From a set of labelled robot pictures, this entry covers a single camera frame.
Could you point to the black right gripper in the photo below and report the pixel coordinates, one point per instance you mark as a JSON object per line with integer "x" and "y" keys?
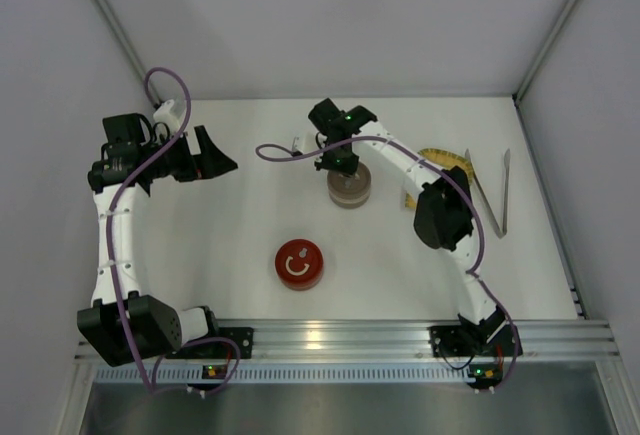
{"x": 338, "y": 165}

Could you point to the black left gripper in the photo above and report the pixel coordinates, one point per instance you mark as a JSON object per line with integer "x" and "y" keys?
{"x": 189, "y": 160}

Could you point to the beige lunch box lid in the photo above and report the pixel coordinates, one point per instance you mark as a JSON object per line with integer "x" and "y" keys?
{"x": 350, "y": 185}

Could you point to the beige steel lunch box bowl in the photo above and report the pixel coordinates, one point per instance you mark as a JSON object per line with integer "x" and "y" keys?
{"x": 349, "y": 200}

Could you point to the red lunch box lid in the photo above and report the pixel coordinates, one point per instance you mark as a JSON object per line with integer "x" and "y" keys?
{"x": 298, "y": 257}

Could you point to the red steel lunch box bowl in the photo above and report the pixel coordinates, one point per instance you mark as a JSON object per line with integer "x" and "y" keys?
{"x": 300, "y": 282}

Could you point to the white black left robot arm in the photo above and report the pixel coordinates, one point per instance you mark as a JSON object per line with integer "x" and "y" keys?
{"x": 124, "y": 321}

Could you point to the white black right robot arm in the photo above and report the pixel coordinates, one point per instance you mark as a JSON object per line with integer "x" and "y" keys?
{"x": 444, "y": 218}

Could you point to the bamboo woven serving tray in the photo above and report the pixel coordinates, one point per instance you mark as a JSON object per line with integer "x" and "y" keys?
{"x": 448, "y": 160}

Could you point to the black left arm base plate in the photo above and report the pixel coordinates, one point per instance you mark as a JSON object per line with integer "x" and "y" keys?
{"x": 204, "y": 350}

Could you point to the aluminium left side frame rail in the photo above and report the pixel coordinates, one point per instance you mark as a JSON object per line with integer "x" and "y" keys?
{"x": 126, "y": 47}

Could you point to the aluminium frame rail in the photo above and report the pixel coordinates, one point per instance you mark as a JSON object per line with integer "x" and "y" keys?
{"x": 405, "y": 341}
{"x": 126, "y": 47}

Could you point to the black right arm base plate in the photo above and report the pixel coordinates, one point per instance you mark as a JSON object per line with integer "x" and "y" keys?
{"x": 457, "y": 341}

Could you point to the slotted grey cable duct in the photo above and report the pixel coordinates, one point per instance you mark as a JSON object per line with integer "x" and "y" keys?
{"x": 247, "y": 373}

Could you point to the aluminium front frame rail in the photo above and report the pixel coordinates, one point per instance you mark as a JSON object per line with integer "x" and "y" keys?
{"x": 405, "y": 341}

